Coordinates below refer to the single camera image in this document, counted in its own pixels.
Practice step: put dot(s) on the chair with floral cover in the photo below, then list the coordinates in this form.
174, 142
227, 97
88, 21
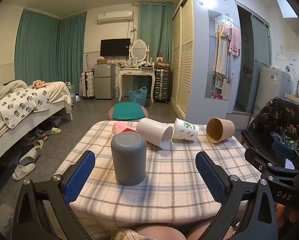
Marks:
282, 120

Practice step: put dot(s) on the person's right leg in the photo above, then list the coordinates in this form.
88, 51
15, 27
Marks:
209, 231

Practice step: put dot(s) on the blue laundry basket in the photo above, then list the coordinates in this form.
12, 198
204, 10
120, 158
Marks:
138, 98

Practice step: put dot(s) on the white slipper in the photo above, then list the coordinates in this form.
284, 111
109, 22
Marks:
24, 172
30, 155

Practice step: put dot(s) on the grey green blanket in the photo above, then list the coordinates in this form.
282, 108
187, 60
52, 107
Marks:
7, 88

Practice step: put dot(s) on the wide green curtain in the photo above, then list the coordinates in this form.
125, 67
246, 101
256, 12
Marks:
47, 50

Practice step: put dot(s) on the frosted glass door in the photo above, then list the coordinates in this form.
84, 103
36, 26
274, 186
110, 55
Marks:
260, 55

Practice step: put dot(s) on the silver mini fridge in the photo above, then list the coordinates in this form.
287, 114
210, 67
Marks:
105, 81

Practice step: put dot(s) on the plain white cup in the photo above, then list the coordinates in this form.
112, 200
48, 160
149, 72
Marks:
152, 130

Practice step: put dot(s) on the person's left leg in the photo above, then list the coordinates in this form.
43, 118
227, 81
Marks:
162, 233

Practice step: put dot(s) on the black television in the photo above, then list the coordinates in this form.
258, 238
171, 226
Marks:
115, 47

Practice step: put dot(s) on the person's leg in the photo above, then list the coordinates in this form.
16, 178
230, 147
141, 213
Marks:
209, 231
162, 233

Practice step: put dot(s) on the white towel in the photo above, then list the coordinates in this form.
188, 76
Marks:
222, 55

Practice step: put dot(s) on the grey cup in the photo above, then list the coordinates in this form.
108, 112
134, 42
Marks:
129, 158

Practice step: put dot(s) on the wooden board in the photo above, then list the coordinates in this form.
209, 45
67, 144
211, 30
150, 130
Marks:
298, 98

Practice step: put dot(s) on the leaf patterned quilt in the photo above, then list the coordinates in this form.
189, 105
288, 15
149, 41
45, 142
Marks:
20, 103

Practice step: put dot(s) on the orange cloth item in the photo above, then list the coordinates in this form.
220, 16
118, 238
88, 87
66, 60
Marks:
39, 84

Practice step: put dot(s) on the white dressing table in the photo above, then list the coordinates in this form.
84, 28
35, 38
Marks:
137, 73

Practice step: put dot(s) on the white air conditioner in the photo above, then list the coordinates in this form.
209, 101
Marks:
115, 17

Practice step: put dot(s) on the stool with green cushion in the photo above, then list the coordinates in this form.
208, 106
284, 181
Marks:
128, 111

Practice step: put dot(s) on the person's right hand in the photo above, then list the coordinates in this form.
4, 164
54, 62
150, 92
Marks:
298, 221

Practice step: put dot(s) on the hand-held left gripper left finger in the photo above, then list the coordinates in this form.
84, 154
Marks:
79, 178

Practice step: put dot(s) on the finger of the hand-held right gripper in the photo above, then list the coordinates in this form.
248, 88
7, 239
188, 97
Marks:
257, 158
283, 148

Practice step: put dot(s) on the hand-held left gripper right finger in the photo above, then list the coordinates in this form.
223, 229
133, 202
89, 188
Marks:
211, 178

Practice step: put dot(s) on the oval vanity mirror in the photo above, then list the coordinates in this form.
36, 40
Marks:
139, 50

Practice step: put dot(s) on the white louvered wardrobe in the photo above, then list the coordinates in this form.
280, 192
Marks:
197, 80

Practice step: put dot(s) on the grey sneakers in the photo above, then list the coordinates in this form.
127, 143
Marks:
37, 136

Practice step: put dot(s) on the pink cup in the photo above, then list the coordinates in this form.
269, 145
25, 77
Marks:
120, 128

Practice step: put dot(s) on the white suitcase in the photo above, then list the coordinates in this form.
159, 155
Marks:
88, 86

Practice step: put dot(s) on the plaid tablecloth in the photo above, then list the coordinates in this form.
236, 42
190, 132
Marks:
169, 195

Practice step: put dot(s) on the white bed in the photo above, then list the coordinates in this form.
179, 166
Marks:
57, 95

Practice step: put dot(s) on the green slipper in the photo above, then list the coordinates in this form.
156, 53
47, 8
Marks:
54, 131
39, 144

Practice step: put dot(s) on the small cardboard box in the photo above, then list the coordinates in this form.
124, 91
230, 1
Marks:
102, 61

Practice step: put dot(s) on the white washing machine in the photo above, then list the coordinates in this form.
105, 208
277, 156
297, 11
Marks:
272, 90

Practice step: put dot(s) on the stacked cardboard boxes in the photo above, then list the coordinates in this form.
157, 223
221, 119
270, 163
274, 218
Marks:
163, 65

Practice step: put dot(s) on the narrow green curtain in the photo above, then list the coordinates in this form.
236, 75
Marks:
159, 30

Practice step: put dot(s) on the clear water jug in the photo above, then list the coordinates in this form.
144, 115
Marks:
70, 91

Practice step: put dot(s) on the tan paper cup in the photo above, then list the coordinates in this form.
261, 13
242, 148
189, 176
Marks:
224, 130

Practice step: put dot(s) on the white leaf print cup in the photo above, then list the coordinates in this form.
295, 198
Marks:
187, 130

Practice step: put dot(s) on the dark suitcase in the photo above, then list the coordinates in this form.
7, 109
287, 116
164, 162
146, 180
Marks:
162, 86

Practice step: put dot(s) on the pink towel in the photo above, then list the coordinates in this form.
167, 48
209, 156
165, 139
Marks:
235, 42

